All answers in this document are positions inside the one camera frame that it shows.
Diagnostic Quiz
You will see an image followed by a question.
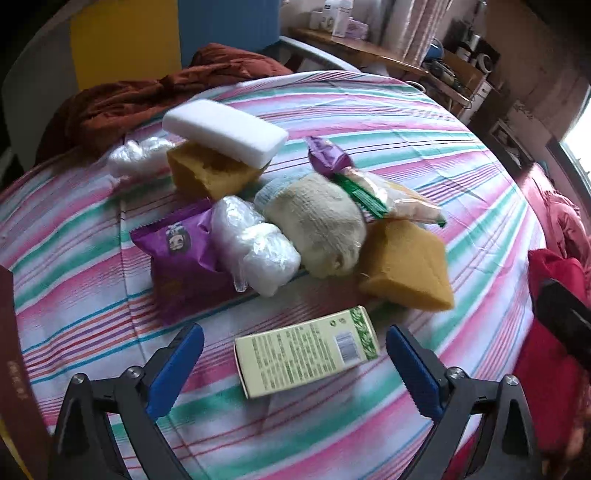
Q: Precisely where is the small purple snack packet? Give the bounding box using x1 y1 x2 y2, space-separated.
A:
306 136 354 179

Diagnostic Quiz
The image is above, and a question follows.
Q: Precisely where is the purple and white box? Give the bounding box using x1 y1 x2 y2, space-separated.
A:
346 17 371 41

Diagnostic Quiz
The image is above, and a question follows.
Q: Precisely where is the grey yellow blue headboard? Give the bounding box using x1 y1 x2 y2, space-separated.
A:
4 0 283 93

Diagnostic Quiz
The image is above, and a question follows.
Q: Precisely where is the rust brown quilt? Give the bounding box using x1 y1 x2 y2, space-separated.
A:
34 42 296 163

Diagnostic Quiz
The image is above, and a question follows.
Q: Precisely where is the cream knitted sock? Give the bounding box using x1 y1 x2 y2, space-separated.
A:
254 172 369 278

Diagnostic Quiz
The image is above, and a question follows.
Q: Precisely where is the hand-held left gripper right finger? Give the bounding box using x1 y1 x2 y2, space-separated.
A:
385 324 541 480

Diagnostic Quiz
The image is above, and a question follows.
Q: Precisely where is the pale green carton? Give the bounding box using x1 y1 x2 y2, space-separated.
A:
233 305 380 400

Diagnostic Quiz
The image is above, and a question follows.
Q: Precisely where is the window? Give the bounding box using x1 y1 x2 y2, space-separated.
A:
560 108 591 188

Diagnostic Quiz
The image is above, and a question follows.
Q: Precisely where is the clear plastic bag bundle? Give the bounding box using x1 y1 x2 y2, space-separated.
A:
107 136 175 180
210 196 302 297

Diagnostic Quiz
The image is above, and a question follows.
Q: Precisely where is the large purple snack packet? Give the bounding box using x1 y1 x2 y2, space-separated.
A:
130 198 243 327

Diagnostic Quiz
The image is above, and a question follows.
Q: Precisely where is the striped bedsheet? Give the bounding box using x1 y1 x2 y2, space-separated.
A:
0 69 549 480

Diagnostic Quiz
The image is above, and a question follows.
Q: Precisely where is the pink curtain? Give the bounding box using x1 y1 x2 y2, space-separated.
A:
401 0 445 66

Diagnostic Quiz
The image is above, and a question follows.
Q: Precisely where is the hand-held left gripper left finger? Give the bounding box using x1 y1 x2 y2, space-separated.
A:
53 323 206 480

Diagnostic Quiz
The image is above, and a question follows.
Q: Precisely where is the pink quilt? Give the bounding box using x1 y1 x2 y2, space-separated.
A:
521 163 591 265

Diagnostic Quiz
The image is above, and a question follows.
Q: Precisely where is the cardboard box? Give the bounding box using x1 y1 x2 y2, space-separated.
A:
441 50 486 95

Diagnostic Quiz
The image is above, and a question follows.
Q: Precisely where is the white bed frame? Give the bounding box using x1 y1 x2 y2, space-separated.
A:
277 36 362 73

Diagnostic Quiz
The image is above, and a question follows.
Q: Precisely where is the green labelled noodle packet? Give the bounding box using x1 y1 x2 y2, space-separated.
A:
332 167 447 228

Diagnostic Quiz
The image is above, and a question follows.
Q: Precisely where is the yellow sponge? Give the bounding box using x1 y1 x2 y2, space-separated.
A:
359 219 456 313
166 141 267 202

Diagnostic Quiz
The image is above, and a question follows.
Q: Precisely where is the wooden desk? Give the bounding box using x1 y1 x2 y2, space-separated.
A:
288 27 490 108

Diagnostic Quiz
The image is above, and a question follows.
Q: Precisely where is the red cloth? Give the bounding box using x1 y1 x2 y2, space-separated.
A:
512 248 591 464

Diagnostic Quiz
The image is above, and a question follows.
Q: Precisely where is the white foam block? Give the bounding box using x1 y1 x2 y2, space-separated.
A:
163 99 290 169

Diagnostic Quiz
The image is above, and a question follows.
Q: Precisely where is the dark red box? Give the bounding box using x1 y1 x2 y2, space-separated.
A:
0 264 52 480

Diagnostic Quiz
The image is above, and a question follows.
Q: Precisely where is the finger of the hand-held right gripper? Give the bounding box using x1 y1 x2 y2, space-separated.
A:
532 278 591 365

